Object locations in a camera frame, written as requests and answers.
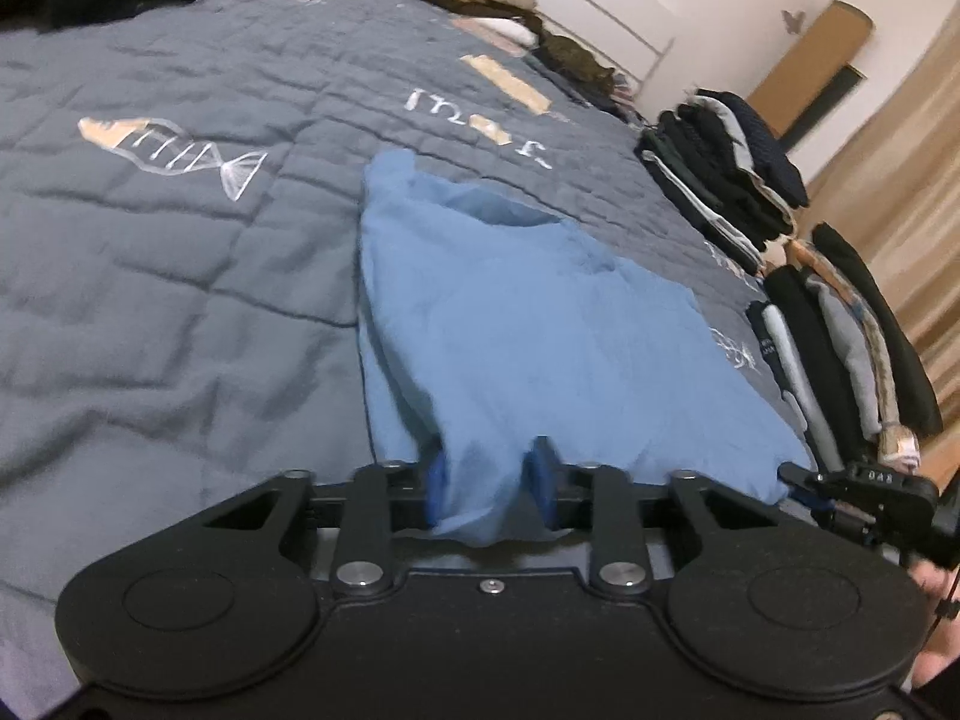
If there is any beige curtain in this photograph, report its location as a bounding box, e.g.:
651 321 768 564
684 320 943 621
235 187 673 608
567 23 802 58
802 30 960 481

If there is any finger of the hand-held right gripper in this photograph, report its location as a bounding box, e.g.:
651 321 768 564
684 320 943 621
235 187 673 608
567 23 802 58
776 461 832 503

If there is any white pillow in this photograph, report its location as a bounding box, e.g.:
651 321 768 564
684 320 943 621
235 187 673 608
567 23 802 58
476 13 537 46

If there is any mixed folded clothes stack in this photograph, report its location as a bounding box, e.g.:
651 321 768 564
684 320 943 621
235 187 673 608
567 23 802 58
746 221 944 473

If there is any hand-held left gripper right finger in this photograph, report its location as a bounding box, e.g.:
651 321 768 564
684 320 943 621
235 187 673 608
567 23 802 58
525 435 781 599

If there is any black flat panel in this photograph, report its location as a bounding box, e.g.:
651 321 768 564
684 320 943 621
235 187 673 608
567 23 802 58
780 64 867 158

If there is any grey printed bed quilt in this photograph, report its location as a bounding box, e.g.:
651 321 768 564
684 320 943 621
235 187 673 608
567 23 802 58
0 0 826 691

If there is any olive mottled cloth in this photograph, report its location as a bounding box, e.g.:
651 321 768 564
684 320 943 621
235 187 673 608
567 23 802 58
536 30 623 91

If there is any person's right hand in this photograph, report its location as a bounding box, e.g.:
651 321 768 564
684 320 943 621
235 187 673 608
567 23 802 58
909 562 960 620

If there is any dark grey cloth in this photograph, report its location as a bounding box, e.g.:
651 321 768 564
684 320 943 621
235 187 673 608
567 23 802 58
585 75 646 125

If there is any white headboard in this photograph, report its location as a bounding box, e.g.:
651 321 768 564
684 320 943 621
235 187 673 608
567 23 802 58
442 0 676 91

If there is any stack of dark folded clothes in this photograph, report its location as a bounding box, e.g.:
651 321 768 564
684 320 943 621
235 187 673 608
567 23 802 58
636 88 811 277

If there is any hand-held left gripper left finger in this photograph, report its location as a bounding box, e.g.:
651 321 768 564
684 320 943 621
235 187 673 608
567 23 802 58
202 457 451 599

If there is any blue garment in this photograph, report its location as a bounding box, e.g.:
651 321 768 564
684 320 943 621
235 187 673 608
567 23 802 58
356 150 817 548

